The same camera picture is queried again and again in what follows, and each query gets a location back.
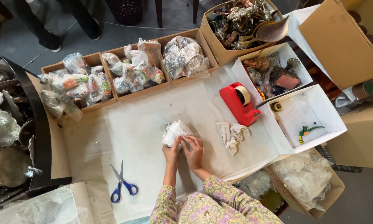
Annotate person's right hand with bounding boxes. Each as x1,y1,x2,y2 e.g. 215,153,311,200
181,136,204,171

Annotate person's left hand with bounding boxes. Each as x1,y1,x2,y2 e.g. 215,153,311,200
162,136,183,165

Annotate bubble-wrapped figurine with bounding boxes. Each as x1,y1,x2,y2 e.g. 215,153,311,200
162,119,194,153

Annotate white crumpled cloth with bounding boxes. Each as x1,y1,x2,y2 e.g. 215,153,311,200
216,121,251,156

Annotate white sheet table cover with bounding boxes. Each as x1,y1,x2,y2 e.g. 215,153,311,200
61,64,281,224

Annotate red tape dispenser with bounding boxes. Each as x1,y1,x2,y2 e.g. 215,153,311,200
219,82,262,127

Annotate person's floral yellow garment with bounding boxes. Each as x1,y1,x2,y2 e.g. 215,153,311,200
149,175,284,224

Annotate clear tape roll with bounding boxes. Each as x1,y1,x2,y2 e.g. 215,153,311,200
235,85,251,106

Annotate clear plastic bag heap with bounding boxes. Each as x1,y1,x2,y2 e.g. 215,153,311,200
235,169,273,201

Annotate cardboard tray of silver items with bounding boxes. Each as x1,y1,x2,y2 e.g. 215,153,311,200
154,28,219,86

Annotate cardboard tray of wrapped animals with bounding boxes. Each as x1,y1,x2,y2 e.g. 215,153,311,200
101,38,172,102

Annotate brown carved figurine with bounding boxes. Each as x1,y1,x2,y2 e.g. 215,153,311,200
243,57,270,73

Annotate white open box with scribbles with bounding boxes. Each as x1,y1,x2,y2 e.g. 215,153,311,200
255,84,348,155

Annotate dark figurine with pink base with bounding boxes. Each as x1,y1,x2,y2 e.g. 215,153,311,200
270,67,301,91

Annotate green bird figurine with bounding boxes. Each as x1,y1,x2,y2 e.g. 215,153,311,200
298,125,326,145

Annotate cardboard box of bubble wrap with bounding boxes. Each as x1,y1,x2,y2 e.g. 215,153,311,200
264,148,346,220

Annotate cardboard tray of painted figurines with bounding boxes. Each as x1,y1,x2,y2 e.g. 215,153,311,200
40,52,117,122

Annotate cardboard box of brass figurines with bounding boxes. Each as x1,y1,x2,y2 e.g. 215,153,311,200
200,0,290,66

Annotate white open box with figurines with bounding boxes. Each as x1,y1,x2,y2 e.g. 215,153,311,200
231,42,314,101

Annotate dark wooden chair legs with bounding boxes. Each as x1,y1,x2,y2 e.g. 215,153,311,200
155,0,200,28

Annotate black perforated basket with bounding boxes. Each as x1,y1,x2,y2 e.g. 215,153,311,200
105,0,143,26

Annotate black plastic crate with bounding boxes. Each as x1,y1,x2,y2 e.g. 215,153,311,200
314,145,363,173

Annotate cardboard with clear plastic sheet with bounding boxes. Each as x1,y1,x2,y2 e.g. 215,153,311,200
0,182,95,224

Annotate closed cardboard box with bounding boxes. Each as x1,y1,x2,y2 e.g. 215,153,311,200
326,100,373,169

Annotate large empty cardboard box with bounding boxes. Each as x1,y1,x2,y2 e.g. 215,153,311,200
298,0,373,91

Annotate black bin of metal plates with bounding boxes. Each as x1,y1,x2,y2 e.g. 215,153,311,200
0,55,73,209

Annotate brown packing tape roll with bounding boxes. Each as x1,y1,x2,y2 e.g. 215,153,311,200
351,76,373,101

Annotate blue-handled scissors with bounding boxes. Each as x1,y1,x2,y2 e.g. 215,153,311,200
110,160,139,204

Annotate white cable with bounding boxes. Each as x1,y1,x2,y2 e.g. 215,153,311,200
23,20,202,68

